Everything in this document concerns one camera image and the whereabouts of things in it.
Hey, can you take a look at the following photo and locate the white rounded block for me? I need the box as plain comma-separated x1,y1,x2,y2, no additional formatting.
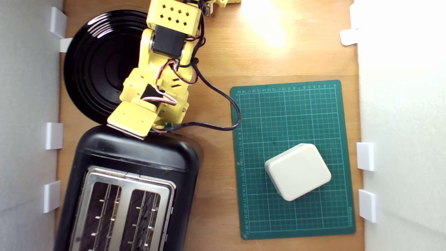
264,143,332,202

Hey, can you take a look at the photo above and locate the black camera cable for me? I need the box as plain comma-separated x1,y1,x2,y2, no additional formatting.
164,0,241,133

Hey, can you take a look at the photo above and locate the green cutting mat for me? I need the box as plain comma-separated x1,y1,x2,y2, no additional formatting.
229,80,356,240

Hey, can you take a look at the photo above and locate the yellow wrist camera mount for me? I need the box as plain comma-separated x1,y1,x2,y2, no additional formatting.
107,101,158,140

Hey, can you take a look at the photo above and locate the black ridged plate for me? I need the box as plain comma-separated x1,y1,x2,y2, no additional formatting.
63,10,151,125

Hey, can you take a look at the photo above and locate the black two-slot toaster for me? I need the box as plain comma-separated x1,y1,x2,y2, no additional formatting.
53,125,204,251

